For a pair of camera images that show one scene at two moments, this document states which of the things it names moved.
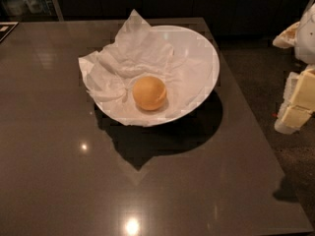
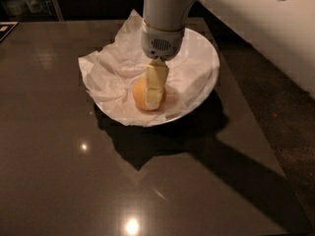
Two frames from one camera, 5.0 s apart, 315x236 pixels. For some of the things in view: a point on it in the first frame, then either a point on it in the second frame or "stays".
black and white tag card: [6, 29] stays
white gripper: [305, 38] -> [161, 44]
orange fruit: [149, 92] stays
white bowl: [196, 72] stays
